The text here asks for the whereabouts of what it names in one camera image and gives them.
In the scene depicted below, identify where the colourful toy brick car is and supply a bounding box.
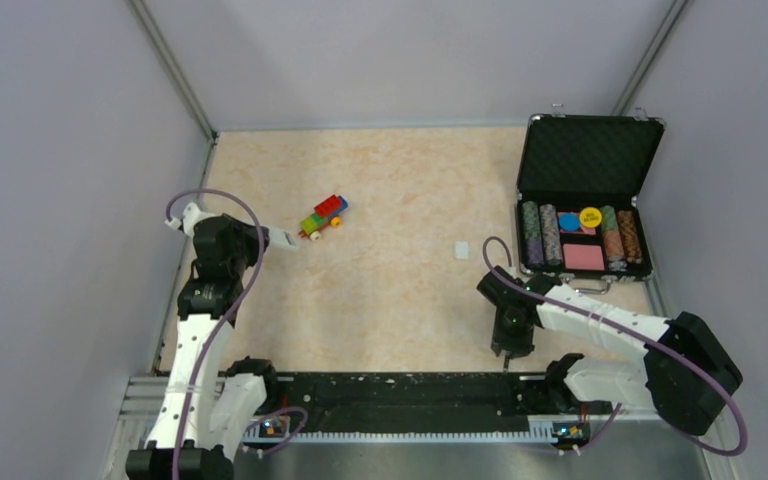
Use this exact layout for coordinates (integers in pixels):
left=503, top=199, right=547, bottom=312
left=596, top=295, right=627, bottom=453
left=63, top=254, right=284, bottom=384
left=298, top=195, right=348, bottom=242

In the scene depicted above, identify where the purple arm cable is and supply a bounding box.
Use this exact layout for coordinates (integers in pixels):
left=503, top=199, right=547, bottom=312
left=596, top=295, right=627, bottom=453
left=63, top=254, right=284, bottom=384
left=481, top=236, right=750, bottom=458
left=165, top=188, right=308, bottom=480

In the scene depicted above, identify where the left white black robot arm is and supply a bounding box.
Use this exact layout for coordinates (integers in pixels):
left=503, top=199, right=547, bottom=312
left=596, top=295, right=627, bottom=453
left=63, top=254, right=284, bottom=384
left=125, top=214, right=281, bottom=479

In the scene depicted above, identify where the black poker chip case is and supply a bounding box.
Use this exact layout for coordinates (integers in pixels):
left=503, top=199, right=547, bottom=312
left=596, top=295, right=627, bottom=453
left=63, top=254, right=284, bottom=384
left=515, top=113, right=666, bottom=283

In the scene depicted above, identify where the blue round chip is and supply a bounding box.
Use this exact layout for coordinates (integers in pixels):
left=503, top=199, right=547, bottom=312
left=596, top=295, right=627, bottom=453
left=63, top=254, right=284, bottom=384
left=558, top=212, right=581, bottom=233

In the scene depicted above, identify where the yellow dealer button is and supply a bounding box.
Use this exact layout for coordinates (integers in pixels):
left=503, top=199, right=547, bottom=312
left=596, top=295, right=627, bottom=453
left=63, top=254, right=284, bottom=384
left=578, top=207, right=603, bottom=229

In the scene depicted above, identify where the white battery cover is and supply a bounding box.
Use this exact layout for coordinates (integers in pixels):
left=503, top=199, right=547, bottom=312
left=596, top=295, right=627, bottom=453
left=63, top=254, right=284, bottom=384
left=453, top=241, right=470, bottom=260

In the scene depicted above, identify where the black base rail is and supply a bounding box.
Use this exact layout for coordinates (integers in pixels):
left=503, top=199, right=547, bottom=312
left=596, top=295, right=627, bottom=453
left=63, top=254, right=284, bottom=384
left=218, top=370, right=611, bottom=436

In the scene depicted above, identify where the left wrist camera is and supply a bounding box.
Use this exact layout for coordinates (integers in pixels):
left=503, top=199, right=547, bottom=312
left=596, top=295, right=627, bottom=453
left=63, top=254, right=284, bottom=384
left=165, top=201, right=215, bottom=238

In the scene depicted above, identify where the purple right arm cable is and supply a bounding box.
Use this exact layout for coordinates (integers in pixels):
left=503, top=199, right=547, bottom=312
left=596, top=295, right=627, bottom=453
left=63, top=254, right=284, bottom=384
left=481, top=236, right=750, bottom=458

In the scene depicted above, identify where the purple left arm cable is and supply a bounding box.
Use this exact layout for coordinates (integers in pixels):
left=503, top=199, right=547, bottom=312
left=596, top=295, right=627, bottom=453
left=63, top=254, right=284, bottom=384
left=165, top=188, right=308, bottom=480

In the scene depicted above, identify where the white remote control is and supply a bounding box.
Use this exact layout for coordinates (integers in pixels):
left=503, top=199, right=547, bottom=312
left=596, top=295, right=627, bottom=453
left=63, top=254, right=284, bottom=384
left=267, top=226, right=299, bottom=251

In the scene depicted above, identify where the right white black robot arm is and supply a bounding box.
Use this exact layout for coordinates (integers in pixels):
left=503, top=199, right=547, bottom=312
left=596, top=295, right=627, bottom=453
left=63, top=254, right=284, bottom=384
left=476, top=267, right=743, bottom=436

